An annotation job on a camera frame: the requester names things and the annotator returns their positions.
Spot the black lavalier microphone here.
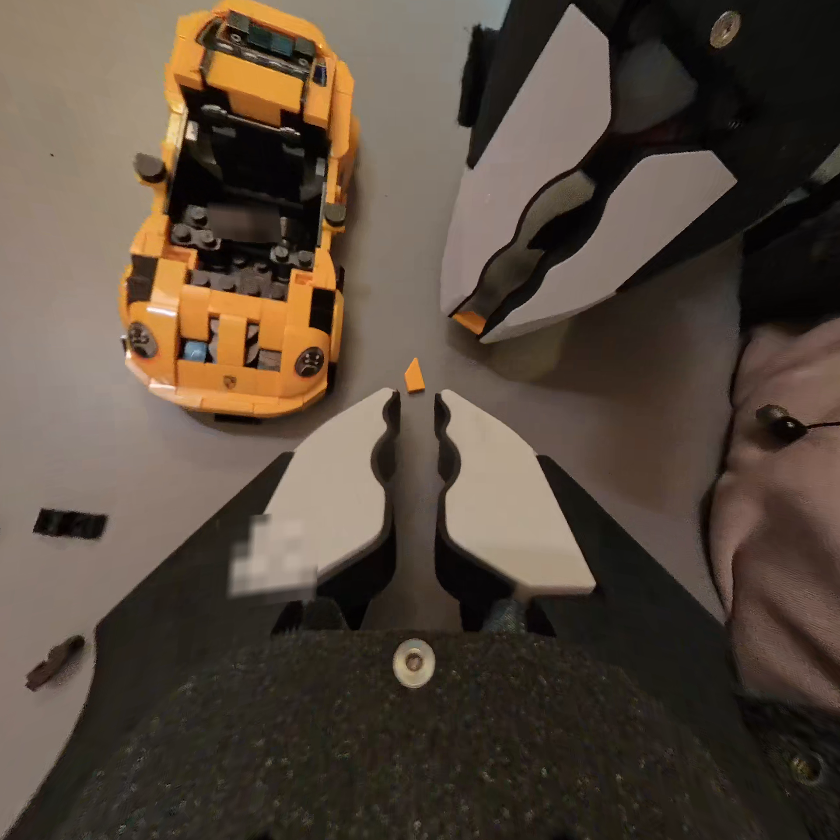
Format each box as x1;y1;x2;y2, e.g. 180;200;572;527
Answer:
755;403;840;447

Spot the orange lego car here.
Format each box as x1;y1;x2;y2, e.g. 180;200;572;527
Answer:
118;0;362;421

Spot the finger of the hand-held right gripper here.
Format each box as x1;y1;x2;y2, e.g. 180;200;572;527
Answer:
479;151;739;345
440;3;614;322

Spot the black fleece jacket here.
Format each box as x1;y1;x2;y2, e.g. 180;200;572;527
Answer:
699;190;840;840

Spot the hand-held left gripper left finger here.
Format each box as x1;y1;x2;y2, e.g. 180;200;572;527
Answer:
262;387;401;630

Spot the dark curved lego piece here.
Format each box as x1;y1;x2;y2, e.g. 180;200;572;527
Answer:
25;634;86;691

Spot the black lego plate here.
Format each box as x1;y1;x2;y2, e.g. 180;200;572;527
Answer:
33;507;109;541

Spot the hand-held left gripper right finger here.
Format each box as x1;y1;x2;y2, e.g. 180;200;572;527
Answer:
433;388;598;632

